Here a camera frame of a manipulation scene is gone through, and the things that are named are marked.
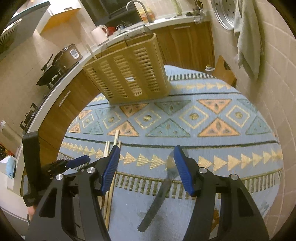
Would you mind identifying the steel kitchen faucet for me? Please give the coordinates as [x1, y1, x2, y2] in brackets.
[125, 0, 155, 24]

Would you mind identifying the left hand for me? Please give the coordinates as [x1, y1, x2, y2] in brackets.
[27, 205, 36, 223]

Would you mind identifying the gas stove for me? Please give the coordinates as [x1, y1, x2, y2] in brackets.
[20, 62, 79, 135]

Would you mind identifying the range hood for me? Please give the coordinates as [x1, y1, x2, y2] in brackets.
[1, 1, 50, 60]

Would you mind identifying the brown rice cooker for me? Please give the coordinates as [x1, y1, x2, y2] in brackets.
[52, 44, 82, 71]

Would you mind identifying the grey hanging towel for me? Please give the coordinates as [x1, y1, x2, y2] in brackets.
[233, 1, 263, 80]

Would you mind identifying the metal steamer tray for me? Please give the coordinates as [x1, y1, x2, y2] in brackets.
[211, 0, 236, 30]

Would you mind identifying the yellow detergent bottle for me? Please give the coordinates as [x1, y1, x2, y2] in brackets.
[139, 8, 154, 23]

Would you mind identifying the blue patterned table cloth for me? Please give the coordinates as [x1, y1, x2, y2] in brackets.
[60, 66, 283, 240]

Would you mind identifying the yellow plastic utensil basket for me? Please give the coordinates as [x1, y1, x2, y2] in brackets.
[83, 33, 171, 104]

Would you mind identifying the white electric kettle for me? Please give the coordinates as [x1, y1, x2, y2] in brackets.
[90, 25, 109, 45]

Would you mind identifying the white wall cabinet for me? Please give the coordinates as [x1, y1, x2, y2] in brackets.
[36, 0, 81, 35]

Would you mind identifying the clear spoon grey handle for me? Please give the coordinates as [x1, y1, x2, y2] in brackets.
[137, 151, 179, 232]

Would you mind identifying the clear plastic spoon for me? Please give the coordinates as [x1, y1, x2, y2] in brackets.
[124, 26, 154, 47]

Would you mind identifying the wooden stool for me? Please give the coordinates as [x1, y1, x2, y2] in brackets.
[213, 55, 237, 87]

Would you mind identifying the black frying pan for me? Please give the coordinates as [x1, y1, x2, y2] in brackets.
[37, 51, 66, 88]

